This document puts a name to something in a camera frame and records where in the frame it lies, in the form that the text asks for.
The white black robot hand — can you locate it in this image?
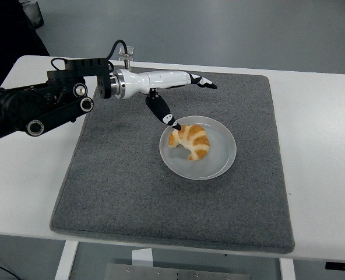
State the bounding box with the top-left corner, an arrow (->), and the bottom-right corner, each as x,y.
120,69 -> 218,131

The golden croissant bread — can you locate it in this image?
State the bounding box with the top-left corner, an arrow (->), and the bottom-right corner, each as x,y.
168,124 -> 210,162

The pale grey round plate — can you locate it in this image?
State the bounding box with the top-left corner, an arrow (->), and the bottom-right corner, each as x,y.
159,115 -> 238,181

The grey metal plate with screws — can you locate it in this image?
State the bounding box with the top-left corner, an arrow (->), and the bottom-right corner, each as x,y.
105,263 -> 251,280

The grey felt mat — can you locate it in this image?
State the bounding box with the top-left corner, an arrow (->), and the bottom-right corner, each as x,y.
50,64 -> 295,254

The grey mesh bin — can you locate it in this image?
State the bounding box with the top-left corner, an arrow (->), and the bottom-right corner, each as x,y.
19,0 -> 44,29

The dark bulky object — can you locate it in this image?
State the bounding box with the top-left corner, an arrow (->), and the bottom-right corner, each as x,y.
0,0 -> 50,90

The white table leg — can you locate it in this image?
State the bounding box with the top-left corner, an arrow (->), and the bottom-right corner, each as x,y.
279,258 -> 296,280
54,241 -> 79,280

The black table control panel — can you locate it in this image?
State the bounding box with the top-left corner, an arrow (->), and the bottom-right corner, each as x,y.
325,261 -> 345,271

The black floor cable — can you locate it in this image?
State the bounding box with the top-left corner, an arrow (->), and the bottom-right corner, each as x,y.
0,258 -> 19,280

